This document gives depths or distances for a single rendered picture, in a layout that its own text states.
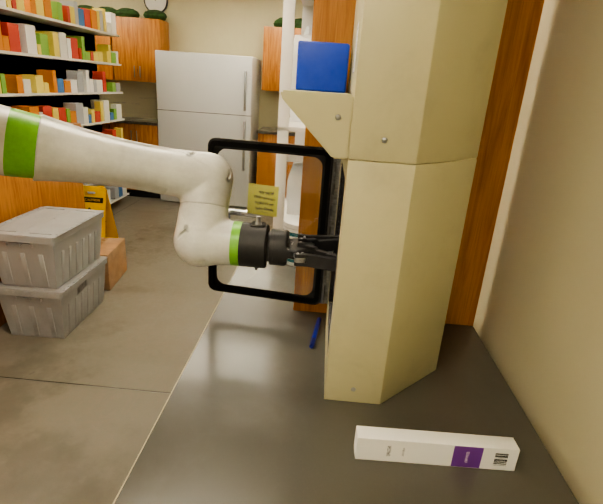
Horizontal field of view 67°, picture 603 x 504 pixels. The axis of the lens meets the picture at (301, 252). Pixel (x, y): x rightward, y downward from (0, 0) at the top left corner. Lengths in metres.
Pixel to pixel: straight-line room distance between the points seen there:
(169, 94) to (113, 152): 5.05
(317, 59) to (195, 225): 0.40
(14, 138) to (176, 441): 0.57
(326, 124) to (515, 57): 0.57
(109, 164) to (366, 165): 0.46
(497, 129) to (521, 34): 0.20
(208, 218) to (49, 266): 2.07
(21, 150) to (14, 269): 2.19
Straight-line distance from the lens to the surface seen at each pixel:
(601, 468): 0.92
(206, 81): 5.82
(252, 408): 0.92
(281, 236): 0.92
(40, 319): 3.12
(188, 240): 0.92
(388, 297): 0.84
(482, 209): 1.22
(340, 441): 0.87
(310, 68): 0.96
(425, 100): 0.77
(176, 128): 5.95
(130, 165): 0.91
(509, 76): 1.19
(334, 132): 0.76
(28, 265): 3.00
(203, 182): 0.93
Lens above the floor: 1.52
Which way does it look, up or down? 20 degrees down
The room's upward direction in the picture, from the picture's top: 4 degrees clockwise
